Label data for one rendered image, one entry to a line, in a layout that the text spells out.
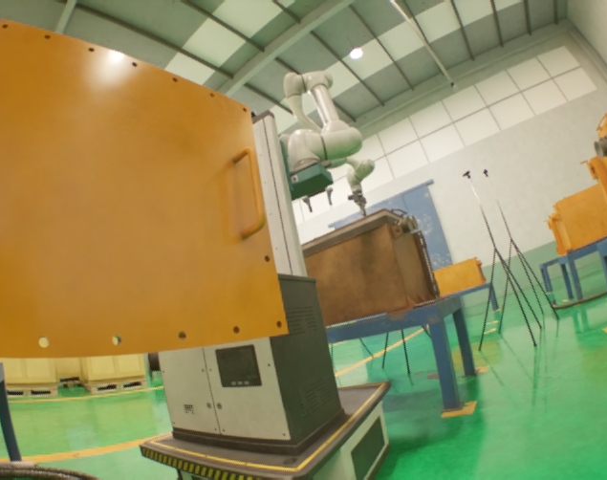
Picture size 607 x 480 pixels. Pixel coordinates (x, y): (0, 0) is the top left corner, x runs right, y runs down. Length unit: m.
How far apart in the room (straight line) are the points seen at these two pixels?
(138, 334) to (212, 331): 0.12
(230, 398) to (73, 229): 0.68
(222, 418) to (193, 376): 0.17
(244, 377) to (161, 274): 0.50
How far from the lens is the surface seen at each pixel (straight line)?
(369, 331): 1.90
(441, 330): 1.74
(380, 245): 2.06
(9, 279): 0.43
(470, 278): 7.23
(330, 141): 1.56
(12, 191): 0.47
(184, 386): 1.10
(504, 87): 13.34
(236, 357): 0.89
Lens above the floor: 0.66
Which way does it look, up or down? 17 degrees up
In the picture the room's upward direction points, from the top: 12 degrees counter-clockwise
